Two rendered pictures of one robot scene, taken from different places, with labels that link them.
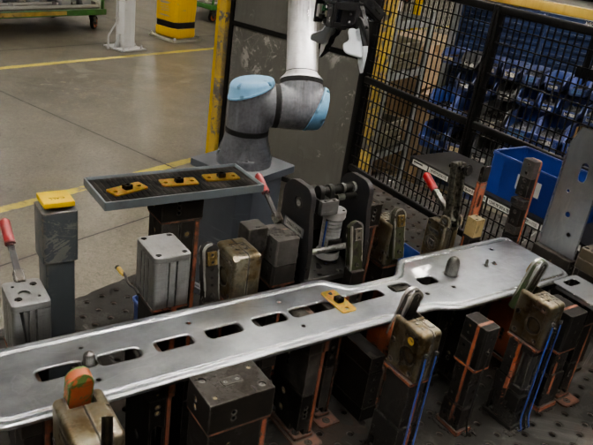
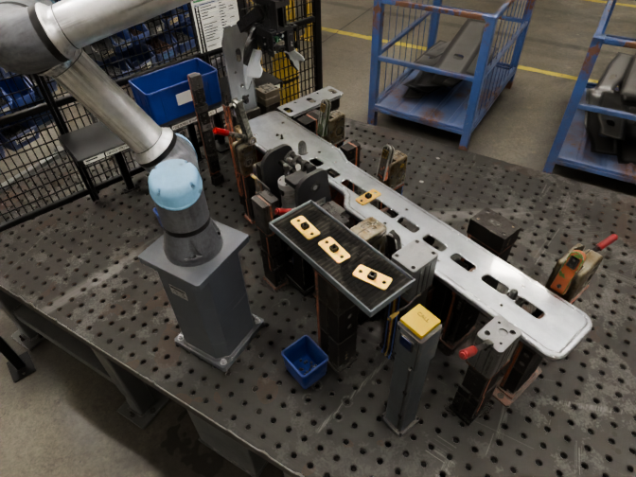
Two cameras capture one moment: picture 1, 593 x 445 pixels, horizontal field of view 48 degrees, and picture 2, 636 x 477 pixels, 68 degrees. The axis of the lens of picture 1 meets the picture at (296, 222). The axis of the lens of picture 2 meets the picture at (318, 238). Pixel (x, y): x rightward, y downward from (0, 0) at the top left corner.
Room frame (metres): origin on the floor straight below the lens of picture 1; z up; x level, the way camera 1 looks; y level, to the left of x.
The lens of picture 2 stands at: (1.41, 1.04, 1.96)
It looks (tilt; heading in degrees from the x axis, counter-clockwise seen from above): 44 degrees down; 269
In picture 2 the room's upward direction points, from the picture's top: 2 degrees counter-clockwise
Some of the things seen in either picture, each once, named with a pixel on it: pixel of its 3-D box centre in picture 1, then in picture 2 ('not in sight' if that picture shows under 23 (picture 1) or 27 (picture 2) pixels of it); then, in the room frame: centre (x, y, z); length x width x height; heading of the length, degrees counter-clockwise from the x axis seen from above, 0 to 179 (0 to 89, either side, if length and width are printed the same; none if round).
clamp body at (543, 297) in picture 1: (521, 359); (333, 152); (1.30, -0.56, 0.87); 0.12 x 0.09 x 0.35; 37
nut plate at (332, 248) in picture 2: (178, 180); (334, 248); (1.36, 0.27, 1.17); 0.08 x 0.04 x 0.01; 122
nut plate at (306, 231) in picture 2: (221, 175); (305, 225); (1.42, 0.19, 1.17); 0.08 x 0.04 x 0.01; 122
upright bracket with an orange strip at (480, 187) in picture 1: (463, 249); (235, 153); (1.68, -0.47, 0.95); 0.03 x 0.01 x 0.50; 127
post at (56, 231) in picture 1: (57, 299); (408, 378); (1.19, 0.48, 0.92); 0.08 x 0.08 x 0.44; 37
